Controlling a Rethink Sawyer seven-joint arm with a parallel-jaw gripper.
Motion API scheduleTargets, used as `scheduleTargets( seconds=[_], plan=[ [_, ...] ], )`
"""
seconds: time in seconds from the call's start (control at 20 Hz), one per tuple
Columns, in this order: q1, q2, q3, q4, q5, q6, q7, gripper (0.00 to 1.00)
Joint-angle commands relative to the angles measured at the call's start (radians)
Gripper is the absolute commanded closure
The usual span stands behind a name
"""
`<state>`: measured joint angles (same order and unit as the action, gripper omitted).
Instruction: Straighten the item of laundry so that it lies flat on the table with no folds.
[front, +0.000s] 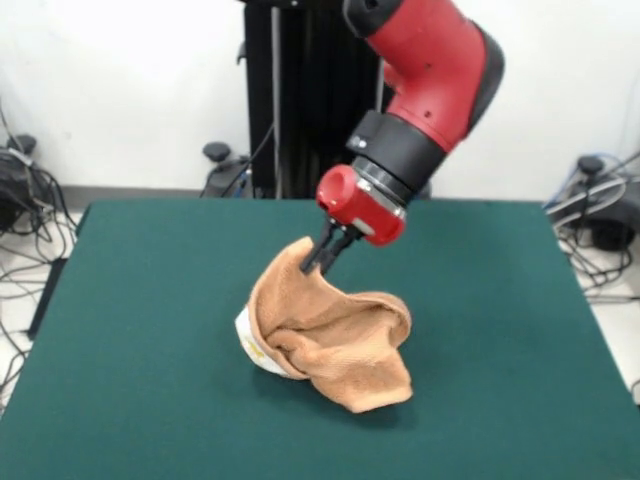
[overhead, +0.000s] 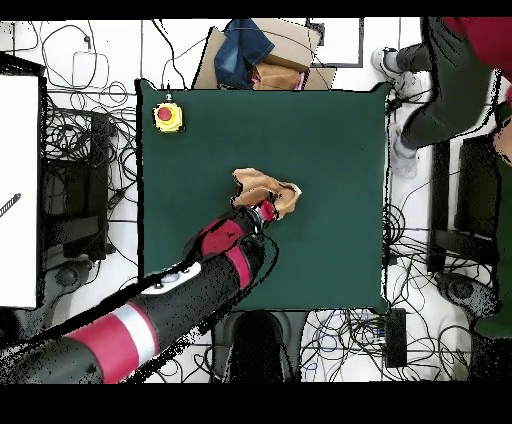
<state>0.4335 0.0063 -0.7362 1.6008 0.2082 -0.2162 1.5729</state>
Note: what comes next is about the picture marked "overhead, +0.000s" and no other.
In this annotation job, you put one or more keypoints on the person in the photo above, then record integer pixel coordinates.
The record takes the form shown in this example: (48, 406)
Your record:
(452, 80)

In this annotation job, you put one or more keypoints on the blue denim jeans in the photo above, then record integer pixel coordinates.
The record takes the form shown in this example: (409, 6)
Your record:
(240, 52)

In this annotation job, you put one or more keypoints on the striped black rod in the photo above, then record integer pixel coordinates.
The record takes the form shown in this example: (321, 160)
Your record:
(10, 204)

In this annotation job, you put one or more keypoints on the brown cardboard box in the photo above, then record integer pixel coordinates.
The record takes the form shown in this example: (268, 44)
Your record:
(290, 44)

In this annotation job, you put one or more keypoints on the black power strip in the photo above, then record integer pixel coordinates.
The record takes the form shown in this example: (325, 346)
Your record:
(396, 340)

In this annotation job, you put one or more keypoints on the white board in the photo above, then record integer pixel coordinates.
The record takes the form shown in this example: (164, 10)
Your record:
(18, 192)

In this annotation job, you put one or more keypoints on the dark green table cloth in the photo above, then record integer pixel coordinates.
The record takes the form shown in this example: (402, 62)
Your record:
(280, 132)

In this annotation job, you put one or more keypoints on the green covered side table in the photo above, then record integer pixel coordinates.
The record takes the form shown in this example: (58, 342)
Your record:
(504, 240)

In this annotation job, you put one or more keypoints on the tan terry towel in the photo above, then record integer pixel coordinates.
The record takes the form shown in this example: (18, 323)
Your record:
(256, 184)

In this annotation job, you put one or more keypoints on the black metal stand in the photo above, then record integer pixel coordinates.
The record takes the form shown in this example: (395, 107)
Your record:
(98, 180)
(440, 192)

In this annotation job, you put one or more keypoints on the brown folded towel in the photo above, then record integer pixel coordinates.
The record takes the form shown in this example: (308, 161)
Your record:
(278, 76)

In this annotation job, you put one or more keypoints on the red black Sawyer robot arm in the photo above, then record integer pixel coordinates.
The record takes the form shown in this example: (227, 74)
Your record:
(220, 236)

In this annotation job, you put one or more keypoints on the grey stand foot black knob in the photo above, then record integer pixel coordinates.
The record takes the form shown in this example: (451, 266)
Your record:
(460, 290)
(66, 276)

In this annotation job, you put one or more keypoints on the yellow emergency stop button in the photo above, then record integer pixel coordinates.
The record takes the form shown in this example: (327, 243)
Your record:
(168, 116)

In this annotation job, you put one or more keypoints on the black square floor frame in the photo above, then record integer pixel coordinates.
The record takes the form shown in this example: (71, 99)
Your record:
(361, 40)

